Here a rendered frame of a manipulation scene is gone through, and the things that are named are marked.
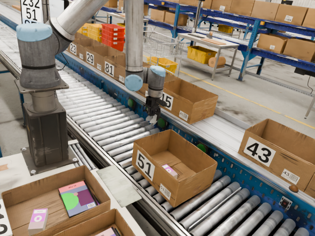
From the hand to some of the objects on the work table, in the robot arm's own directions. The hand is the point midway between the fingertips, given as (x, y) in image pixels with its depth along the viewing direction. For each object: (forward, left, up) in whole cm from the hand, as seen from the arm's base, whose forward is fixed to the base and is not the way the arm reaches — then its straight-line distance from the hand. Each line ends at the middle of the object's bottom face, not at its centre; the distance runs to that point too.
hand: (153, 123), depth 155 cm
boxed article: (-75, -26, -20) cm, 82 cm away
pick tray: (-65, -55, -23) cm, 88 cm away
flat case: (-57, -21, -18) cm, 63 cm away
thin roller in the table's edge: (-44, +12, -20) cm, 49 cm away
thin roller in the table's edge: (-41, +12, -20) cm, 47 cm away
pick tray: (-66, -23, -20) cm, 73 cm away
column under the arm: (-60, +20, -17) cm, 65 cm away
